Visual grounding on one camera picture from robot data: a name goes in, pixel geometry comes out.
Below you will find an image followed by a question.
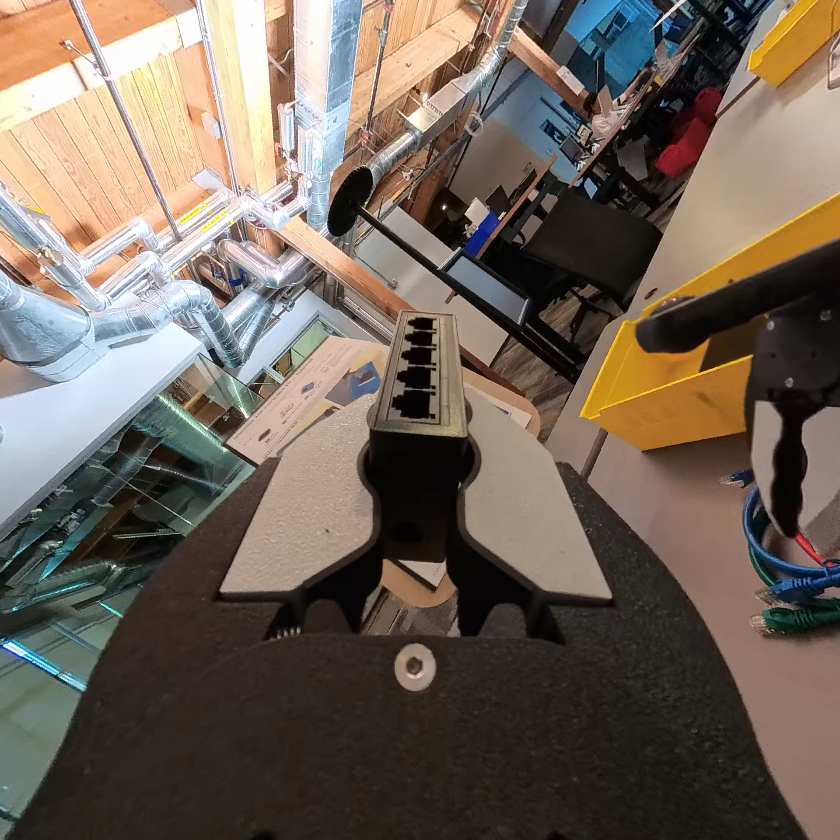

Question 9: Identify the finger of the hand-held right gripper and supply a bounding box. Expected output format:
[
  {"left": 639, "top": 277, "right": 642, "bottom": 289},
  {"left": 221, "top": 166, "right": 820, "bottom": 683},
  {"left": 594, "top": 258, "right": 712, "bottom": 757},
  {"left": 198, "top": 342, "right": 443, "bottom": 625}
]
[
  {"left": 750, "top": 402, "right": 791, "bottom": 538},
  {"left": 789, "top": 402, "right": 840, "bottom": 536}
]

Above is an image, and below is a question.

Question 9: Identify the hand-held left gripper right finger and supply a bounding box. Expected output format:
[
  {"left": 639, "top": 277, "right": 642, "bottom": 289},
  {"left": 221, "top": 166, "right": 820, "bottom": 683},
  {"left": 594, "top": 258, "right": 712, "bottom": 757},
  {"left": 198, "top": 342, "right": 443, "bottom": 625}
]
[{"left": 457, "top": 392, "right": 614, "bottom": 620}]

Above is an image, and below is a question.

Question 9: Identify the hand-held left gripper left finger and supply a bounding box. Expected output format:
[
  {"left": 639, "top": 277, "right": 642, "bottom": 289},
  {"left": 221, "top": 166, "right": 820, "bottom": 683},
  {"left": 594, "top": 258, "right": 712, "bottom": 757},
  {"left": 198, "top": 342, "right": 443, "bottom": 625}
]
[{"left": 220, "top": 397, "right": 383, "bottom": 622}]

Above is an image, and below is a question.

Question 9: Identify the red ethernet cable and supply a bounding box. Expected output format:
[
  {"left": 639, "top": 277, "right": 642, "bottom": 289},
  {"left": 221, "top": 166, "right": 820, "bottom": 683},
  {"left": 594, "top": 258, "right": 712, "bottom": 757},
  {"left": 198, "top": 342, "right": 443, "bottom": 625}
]
[{"left": 793, "top": 532, "right": 840, "bottom": 569}]

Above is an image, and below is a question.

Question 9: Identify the yellow plastic bin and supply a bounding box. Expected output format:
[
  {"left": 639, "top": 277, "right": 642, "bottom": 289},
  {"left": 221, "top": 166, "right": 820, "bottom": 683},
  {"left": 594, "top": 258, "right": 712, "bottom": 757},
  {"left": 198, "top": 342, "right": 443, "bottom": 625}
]
[
  {"left": 580, "top": 196, "right": 840, "bottom": 452},
  {"left": 748, "top": 0, "right": 840, "bottom": 89}
]

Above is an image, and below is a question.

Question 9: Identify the black ethernet switch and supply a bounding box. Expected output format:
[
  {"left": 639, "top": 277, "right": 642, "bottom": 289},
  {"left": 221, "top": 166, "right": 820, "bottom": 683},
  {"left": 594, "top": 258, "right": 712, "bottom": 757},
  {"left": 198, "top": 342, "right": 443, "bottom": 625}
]
[{"left": 367, "top": 311, "right": 474, "bottom": 564}]

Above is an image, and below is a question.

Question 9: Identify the blue ethernet cable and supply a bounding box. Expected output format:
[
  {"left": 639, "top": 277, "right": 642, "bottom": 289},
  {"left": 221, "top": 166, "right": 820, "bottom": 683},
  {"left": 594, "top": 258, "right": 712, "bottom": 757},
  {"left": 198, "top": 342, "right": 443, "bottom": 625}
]
[{"left": 720, "top": 469, "right": 840, "bottom": 602}]

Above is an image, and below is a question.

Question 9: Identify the green ethernet cable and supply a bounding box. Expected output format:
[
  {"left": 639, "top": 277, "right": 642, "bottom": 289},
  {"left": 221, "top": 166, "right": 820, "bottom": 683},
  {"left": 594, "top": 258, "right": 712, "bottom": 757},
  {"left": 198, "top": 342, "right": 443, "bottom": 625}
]
[{"left": 748, "top": 508, "right": 840, "bottom": 637}]

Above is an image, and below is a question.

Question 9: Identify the printed instruction poster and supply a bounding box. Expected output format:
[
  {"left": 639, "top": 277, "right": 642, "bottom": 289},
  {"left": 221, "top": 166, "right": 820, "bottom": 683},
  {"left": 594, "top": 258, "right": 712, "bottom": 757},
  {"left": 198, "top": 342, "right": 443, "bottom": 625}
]
[{"left": 225, "top": 336, "right": 395, "bottom": 462}]

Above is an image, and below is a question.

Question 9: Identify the black framed sign stand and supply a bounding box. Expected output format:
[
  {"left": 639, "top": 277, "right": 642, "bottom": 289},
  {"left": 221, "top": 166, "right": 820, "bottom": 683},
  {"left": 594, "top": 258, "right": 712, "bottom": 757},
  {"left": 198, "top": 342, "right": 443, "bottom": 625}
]
[
  {"left": 436, "top": 252, "right": 532, "bottom": 328},
  {"left": 449, "top": 272, "right": 585, "bottom": 383}
]

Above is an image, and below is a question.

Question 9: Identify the black mesh chair back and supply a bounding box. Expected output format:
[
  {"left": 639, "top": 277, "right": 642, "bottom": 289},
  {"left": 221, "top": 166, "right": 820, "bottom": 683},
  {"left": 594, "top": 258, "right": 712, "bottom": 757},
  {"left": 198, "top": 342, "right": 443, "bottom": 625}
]
[{"left": 489, "top": 189, "right": 664, "bottom": 345}]

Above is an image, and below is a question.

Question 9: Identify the red bag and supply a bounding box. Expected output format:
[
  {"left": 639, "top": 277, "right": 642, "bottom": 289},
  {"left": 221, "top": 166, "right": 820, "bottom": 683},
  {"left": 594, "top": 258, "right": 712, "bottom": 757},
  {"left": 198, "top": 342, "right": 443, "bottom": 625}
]
[{"left": 655, "top": 88, "right": 724, "bottom": 179}]

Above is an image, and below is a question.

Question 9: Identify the wooden column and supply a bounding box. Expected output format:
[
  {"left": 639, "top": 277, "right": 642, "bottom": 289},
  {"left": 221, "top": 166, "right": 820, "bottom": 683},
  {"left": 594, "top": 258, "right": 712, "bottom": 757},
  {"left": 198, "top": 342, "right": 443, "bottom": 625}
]
[{"left": 274, "top": 215, "right": 526, "bottom": 398}]

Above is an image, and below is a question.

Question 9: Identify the wooden desk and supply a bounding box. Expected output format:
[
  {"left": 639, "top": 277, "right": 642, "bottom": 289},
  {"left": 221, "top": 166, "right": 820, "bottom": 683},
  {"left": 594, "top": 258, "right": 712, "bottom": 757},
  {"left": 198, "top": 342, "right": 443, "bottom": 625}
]
[
  {"left": 469, "top": 152, "right": 560, "bottom": 263},
  {"left": 570, "top": 29, "right": 702, "bottom": 191}
]

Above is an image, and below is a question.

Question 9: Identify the blue plastic bin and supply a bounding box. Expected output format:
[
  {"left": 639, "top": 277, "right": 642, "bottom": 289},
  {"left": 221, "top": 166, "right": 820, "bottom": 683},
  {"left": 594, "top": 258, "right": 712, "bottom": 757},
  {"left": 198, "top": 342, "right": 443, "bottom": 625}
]
[{"left": 463, "top": 209, "right": 501, "bottom": 258}]

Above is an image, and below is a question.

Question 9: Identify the cluster of insulated silver pipes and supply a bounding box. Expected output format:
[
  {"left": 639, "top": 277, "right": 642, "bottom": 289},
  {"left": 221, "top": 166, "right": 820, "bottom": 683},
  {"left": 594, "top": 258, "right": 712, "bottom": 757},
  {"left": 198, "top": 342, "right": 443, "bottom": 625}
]
[{"left": 0, "top": 177, "right": 309, "bottom": 312}]

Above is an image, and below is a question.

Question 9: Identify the silver spiral ventilation duct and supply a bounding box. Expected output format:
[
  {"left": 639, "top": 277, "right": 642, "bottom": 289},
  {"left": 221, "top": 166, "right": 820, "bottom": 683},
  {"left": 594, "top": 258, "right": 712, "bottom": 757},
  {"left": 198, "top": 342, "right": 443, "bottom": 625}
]
[{"left": 361, "top": 36, "right": 526, "bottom": 188}]

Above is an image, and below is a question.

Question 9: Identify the vertical rectangular metal duct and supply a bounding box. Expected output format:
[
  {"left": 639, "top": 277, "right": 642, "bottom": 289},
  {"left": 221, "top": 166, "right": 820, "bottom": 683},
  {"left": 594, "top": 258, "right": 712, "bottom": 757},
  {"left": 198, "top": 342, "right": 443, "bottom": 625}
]
[{"left": 292, "top": 0, "right": 366, "bottom": 234}]

